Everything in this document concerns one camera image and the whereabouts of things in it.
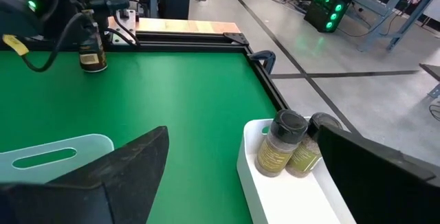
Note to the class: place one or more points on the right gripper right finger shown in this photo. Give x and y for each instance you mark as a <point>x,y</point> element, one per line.
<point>385,189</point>

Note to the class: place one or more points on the blue-grey metal table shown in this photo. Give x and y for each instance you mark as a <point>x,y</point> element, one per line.
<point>385,7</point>

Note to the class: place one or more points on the yellow-lid dark spice jar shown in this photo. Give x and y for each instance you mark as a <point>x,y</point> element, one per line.
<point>92,52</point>

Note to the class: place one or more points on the black table frame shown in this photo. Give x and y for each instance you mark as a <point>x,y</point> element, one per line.
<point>192,42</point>

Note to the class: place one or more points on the computer tower with green lights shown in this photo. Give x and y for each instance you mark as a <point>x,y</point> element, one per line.
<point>326,7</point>

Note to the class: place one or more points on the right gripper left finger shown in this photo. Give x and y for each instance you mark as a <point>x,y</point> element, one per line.
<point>86,196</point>

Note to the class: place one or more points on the white plastic bin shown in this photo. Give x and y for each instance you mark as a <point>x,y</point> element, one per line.
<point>285,200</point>

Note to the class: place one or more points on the green table mat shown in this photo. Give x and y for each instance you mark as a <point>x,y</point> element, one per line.
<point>154,90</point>

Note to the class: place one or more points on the black-lid spice jar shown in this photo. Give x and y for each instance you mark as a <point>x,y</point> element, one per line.
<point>304,158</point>
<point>278,148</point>

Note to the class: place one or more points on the black corner bracket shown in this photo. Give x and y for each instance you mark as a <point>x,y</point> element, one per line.
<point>236,38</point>

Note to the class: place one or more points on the clear plastic bin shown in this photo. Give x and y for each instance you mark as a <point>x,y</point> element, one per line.
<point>89,145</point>

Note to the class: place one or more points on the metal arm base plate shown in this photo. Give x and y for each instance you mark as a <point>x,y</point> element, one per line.
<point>125,24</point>

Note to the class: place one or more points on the black clamp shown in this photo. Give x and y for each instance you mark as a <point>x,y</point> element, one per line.
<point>263,59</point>

